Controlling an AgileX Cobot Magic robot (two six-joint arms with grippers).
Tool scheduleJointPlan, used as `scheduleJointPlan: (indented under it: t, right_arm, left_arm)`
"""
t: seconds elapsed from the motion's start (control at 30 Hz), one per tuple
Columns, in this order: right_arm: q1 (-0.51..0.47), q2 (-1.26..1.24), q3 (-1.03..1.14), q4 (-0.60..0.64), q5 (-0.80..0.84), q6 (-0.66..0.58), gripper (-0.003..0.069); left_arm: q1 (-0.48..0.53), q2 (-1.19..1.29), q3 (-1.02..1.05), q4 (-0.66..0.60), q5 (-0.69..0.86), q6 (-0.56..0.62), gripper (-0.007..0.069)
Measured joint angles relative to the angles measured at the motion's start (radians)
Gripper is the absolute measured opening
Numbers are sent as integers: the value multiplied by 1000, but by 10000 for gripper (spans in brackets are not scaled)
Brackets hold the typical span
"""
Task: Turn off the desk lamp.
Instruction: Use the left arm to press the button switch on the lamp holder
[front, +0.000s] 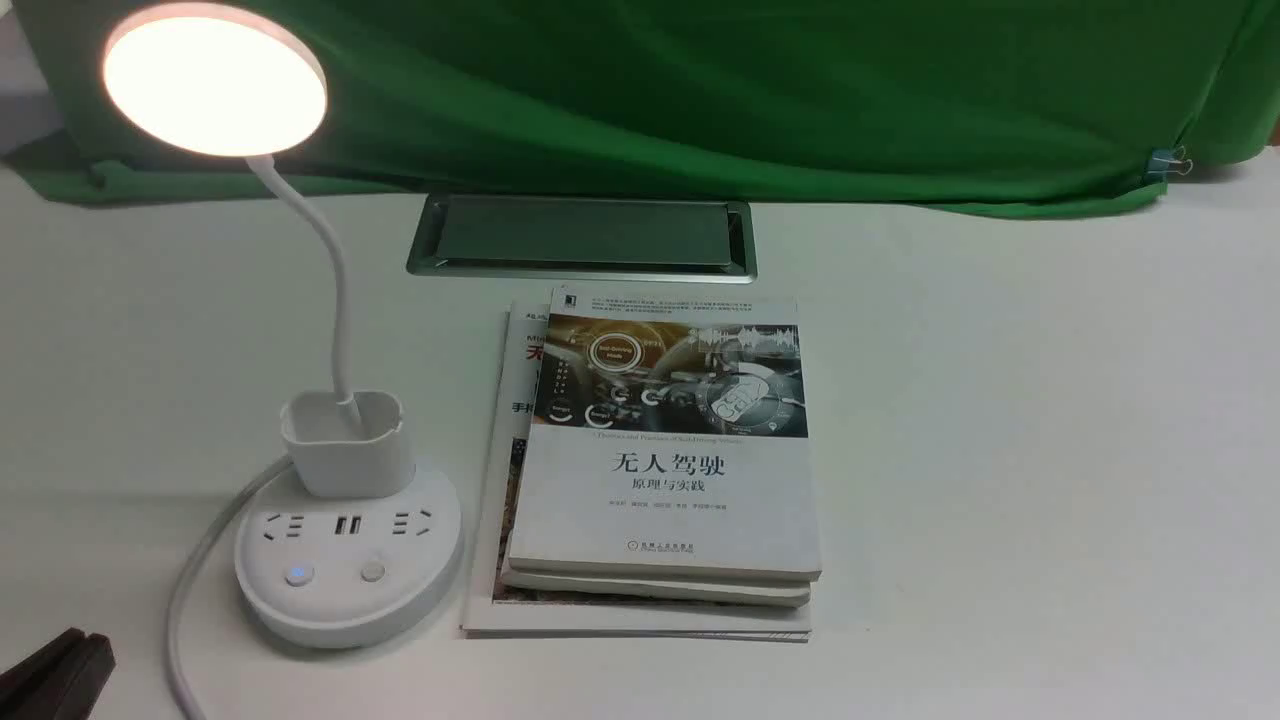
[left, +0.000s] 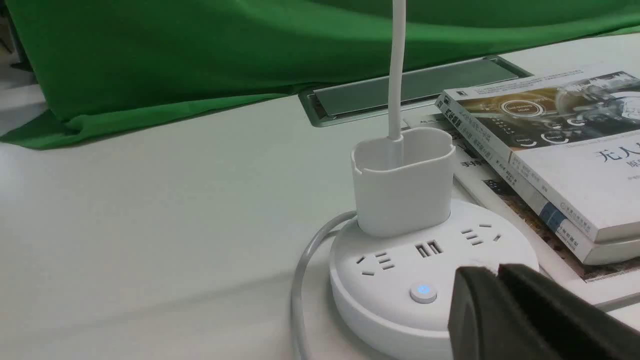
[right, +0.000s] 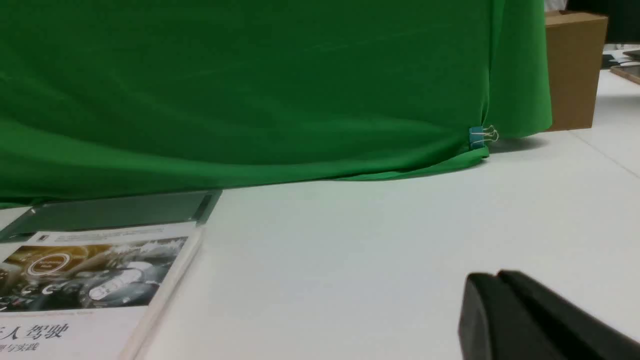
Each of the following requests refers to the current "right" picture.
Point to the silver desk cable hatch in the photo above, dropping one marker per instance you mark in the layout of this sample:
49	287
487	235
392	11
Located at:
113	213

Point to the white self-driving book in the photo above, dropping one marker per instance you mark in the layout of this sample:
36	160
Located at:
90	295

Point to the blue binder clip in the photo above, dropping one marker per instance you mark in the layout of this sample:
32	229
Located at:
479	137

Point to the brown cardboard box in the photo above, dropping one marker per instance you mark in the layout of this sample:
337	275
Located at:
575	41

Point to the green backdrop cloth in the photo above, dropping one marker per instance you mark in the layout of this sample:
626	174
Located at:
111	98

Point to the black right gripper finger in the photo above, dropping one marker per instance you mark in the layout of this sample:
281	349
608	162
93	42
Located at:
511	316

